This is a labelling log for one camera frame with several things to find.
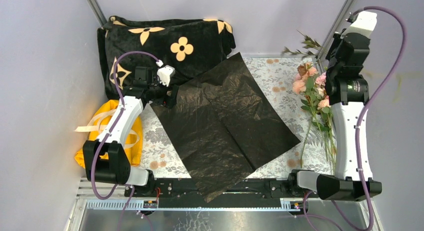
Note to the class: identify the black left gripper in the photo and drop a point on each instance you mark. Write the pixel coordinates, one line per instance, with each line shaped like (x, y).
(167, 101)

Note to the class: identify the black wrapping paper sheet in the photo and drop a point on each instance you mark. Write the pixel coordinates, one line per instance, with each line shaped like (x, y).
(223, 127)

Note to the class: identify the pink fake flower bunch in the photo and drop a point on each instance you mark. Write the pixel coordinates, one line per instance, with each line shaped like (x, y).
(309, 84)

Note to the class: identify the green leafy fake sprig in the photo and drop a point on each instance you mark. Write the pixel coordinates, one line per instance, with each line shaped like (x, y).
(310, 47)

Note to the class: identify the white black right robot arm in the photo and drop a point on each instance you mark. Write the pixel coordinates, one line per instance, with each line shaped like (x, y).
(348, 95)

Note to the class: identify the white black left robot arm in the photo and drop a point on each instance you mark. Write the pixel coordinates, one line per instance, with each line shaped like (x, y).
(104, 158)

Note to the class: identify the black blanket with beige flowers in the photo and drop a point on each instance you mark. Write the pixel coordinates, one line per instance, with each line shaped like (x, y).
(191, 46)

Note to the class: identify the floral patterned table cloth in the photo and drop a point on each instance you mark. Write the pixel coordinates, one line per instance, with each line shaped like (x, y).
(275, 77)

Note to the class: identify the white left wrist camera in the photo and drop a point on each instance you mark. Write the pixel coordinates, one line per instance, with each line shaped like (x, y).
(165, 74)

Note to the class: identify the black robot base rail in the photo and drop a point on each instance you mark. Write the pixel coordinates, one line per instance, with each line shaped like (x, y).
(185, 193)

